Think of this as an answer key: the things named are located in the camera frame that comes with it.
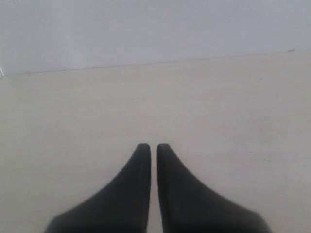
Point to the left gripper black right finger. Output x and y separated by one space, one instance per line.
188 206

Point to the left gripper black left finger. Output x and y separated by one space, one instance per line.
122 206

